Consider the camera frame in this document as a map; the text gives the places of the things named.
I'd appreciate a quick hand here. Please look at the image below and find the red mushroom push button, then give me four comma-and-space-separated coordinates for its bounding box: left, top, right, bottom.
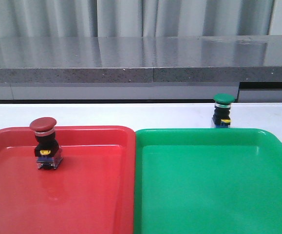
29, 117, 63, 170

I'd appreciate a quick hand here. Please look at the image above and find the grey pleated curtain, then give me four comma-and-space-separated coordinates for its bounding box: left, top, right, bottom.
0, 0, 274, 38

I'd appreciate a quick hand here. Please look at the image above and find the red plastic tray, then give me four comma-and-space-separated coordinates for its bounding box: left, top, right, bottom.
0, 126, 135, 234

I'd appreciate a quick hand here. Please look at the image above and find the green mushroom push button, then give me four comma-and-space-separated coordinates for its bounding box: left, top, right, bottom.
212, 93, 235, 128

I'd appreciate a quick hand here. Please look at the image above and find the grey stone counter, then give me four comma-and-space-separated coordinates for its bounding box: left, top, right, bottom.
0, 36, 282, 103

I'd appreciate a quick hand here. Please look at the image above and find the green plastic tray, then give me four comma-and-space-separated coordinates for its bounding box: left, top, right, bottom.
133, 128, 282, 234

